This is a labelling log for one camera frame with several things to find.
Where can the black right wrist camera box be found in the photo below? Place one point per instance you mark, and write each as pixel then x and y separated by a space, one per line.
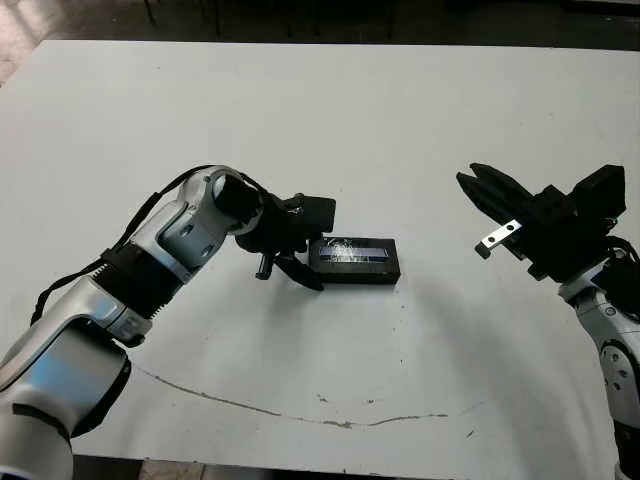
pixel 600 192

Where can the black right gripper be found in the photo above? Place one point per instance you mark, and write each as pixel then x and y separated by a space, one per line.
pixel 555 235

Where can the black box lid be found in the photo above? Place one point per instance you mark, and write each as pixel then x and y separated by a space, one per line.
pixel 355 265

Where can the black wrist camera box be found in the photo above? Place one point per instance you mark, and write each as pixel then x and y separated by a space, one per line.
pixel 317 214
pixel 600 192

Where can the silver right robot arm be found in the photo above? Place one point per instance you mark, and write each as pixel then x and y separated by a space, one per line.
pixel 620 360

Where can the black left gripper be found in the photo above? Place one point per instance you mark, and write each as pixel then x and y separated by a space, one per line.
pixel 280 225

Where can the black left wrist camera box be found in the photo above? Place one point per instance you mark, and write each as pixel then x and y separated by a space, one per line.
pixel 317 214

